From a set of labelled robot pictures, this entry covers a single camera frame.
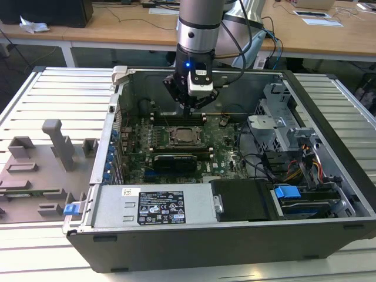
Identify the green RAM stick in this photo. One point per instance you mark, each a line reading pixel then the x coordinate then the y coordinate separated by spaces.
pixel 38 193

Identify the dark framed tablet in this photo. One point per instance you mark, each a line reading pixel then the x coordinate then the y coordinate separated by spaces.
pixel 311 13

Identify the metal locking lever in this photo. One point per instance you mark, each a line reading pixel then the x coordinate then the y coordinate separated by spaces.
pixel 168 126
pixel 180 140

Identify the metal drive cage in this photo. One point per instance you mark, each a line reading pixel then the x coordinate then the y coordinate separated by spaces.
pixel 264 126

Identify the black RAM slot row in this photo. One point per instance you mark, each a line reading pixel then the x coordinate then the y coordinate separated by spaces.
pixel 170 120
pixel 179 149

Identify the grey parts rack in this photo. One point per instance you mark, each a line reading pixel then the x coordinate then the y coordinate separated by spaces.
pixel 44 176

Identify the black graphics card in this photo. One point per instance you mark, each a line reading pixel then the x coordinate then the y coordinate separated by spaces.
pixel 176 163

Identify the black coin battery holder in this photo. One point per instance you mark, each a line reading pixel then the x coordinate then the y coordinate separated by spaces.
pixel 224 122

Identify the green motherboard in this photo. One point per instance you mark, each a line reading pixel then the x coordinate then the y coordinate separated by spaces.
pixel 226 158

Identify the hard disk in blue carrier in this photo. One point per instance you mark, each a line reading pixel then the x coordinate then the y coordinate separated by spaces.
pixel 286 191

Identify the black open PC case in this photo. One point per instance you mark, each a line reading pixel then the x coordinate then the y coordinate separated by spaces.
pixel 205 249

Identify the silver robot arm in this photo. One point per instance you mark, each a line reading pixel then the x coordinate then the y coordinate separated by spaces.
pixel 196 17

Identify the crumpled white paper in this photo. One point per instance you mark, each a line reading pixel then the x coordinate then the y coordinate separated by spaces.
pixel 32 26

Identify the blue slot retention clip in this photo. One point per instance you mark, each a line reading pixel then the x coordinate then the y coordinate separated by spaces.
pixel 106 177
pixel 108 168
pixel 114 136
pixel 111 152

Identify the blue expansion slot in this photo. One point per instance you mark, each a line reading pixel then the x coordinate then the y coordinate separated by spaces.
pixel 154 175

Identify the cardboard box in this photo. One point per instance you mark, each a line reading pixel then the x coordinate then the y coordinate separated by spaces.
pixel 314 3

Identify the grey power supply unit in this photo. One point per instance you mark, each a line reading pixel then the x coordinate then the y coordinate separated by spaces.
pixel 111 205

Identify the CPU socket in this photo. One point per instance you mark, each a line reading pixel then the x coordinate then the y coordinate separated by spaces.
pixel 168 130

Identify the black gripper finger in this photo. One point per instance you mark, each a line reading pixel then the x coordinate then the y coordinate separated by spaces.
pixel 208 98
pixel 174 91

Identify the wooden desk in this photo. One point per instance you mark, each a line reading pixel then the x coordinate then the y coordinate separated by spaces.
pixel 117 32
pixel 29 36

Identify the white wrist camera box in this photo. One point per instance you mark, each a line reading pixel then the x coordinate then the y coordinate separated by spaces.
pixel 199 86

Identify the blue case latch clip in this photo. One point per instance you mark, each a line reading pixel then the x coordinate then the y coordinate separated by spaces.
pixel 70 210

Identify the white plug adapter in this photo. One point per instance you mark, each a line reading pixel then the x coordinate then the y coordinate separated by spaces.
pixel 260 63

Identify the black box on desk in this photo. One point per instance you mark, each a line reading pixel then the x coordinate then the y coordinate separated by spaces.
pixel 44 11

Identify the grey case release latch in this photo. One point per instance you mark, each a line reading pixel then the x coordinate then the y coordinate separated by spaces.
pixel 119 75

